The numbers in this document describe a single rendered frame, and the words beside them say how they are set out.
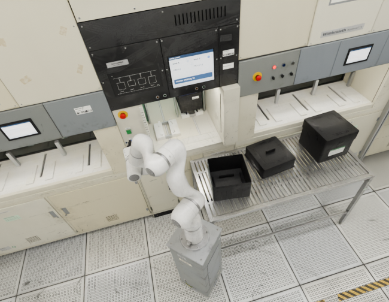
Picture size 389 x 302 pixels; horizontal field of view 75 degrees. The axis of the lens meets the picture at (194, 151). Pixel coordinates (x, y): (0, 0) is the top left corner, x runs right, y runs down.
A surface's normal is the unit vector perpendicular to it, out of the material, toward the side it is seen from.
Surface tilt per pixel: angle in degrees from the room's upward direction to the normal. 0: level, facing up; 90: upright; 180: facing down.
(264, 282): 0
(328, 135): 0
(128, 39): 90
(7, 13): 90
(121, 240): 0
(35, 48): 90
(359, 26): 90
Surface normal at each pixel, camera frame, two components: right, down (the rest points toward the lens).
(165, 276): -0.09, -0.69
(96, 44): 0.25, 0.68
